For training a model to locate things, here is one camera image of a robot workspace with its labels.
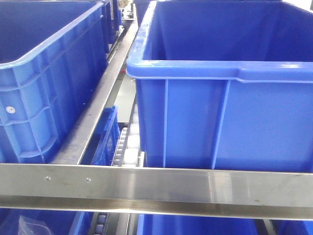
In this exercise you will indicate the steel divider rail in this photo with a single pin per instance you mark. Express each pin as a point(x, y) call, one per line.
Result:
point(76, 144)

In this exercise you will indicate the steel rack front rail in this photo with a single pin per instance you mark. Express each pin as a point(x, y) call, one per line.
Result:
point(196, 192)

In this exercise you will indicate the white roller track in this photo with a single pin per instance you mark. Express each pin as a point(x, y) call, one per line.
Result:
point(128, 152)

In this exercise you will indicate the big blue crate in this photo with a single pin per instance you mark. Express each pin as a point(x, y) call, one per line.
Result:
point(52, 57)
point(225, 84)

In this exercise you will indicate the big blue crate left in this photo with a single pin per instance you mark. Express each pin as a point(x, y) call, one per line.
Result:
point(52, 57)

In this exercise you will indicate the big blue crate centre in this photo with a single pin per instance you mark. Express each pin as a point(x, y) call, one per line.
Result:
point(225, 84)

